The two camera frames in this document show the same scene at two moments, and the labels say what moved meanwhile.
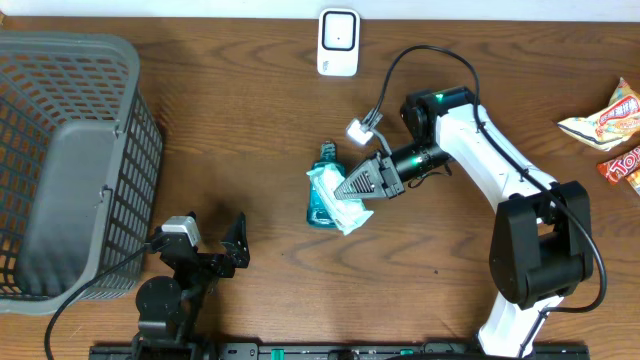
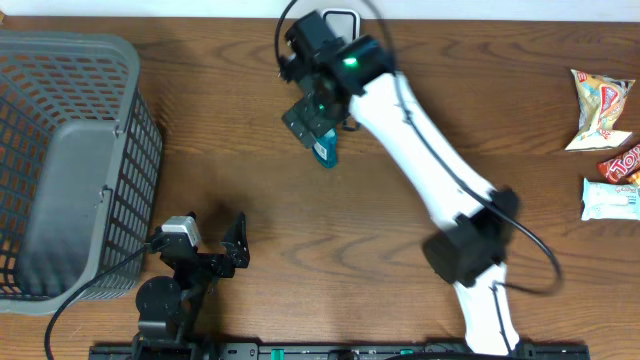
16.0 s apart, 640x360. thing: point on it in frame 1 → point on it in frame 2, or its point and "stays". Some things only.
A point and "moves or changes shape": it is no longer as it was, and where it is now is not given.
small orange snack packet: [634, 180] stays
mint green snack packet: [348, 214] → [607, 201]
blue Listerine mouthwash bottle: [318, 212] moves or changes shape
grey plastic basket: [80, 169] stays
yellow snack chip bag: [619, 121] moves or changes shape
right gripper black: [380, 188] → [316, 122]
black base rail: [333, 351] stays
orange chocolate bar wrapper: [616, 170] stays
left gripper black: [224, 268] stays
